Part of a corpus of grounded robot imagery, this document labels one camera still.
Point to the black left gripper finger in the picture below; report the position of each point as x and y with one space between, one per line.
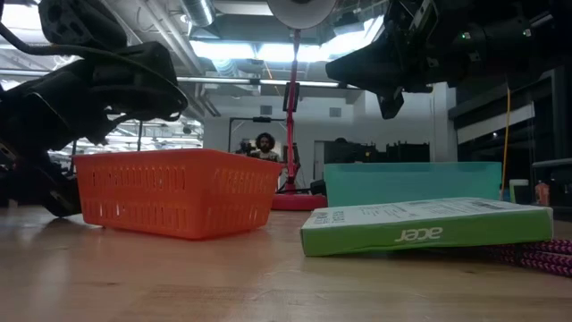
58 197

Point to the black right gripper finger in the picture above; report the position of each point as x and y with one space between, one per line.
362 67
391 105

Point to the orange plastic basket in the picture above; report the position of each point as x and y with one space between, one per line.
179 192

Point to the green white Acer box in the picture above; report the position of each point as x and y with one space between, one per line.
424 232

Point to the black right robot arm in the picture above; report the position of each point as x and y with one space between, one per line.
505 40

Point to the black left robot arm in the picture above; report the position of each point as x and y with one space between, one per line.
125 76

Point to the teal translucent plastic bin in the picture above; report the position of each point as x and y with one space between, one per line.
411 183

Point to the red desk lamp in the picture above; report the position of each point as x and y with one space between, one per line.
291 134

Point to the person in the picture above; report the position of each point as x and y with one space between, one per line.
266 145

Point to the orange bottle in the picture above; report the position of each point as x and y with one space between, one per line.
542 193

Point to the black stand frame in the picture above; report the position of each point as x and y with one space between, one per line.
261 119

